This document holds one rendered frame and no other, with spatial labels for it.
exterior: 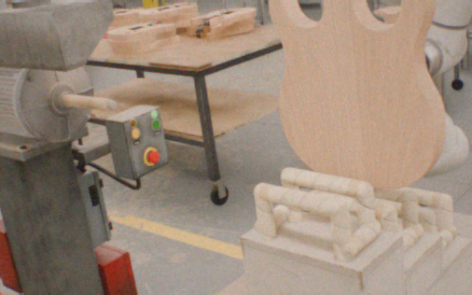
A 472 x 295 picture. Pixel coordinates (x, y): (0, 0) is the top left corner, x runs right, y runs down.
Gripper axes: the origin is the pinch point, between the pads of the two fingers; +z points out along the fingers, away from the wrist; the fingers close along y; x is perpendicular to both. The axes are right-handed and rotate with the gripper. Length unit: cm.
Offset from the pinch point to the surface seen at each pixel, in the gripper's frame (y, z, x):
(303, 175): 4.5, 15.8, -11.9
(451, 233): -10.4, -14.6, -35.9
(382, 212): -7.7, 8.5, -20.5
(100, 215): 115, -10, -57
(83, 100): 84, 7, -7
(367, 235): -10.4, 18.9, -19.7
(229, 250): 160, -112, -135
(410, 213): -9.0, 0.2, -24.3
